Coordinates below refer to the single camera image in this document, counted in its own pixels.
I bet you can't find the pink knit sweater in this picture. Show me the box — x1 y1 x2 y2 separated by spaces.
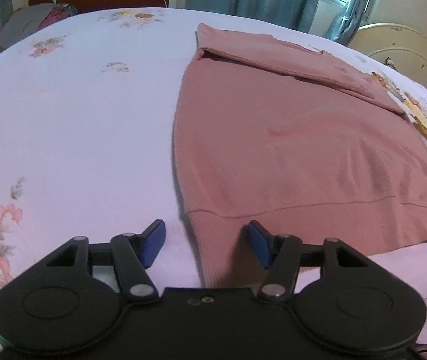
174 24 427 287

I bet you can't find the pile of clothes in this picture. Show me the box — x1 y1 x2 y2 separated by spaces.
0 3 78 53

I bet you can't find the floral white bed sheet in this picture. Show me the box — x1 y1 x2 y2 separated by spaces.
0 8 427 359

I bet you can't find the cream round footboard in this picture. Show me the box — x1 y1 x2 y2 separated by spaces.
348 23 427 88

